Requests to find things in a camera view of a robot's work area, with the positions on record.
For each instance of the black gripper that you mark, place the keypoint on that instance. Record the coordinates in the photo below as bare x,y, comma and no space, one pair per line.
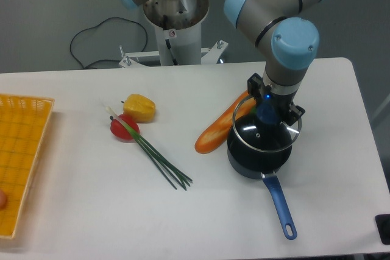
274,109

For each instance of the glass lid blue knob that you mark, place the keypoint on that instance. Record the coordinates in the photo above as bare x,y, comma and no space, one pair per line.
259,137

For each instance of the dark saucepan blue handle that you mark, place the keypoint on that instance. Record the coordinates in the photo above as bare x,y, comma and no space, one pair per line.
263,166

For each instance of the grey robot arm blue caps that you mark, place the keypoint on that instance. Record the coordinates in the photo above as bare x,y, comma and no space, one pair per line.
288,42

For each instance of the orange toy baguette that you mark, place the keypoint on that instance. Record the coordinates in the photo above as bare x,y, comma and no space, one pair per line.
216,133

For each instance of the green toy spring onion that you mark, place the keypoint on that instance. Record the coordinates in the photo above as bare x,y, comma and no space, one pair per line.
171,173

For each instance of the yellow toy bell pepper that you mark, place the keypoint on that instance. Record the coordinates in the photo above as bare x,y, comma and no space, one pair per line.
139,108

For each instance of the black object at table edge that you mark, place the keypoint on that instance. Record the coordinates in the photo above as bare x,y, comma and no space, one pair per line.
382,222

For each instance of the yellow woven basket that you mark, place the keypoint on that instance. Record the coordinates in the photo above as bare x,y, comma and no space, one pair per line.
24,120

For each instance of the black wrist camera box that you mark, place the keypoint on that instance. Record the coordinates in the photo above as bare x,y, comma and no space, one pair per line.
254,85

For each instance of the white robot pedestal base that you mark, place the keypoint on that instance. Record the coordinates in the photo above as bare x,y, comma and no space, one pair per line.
178,31

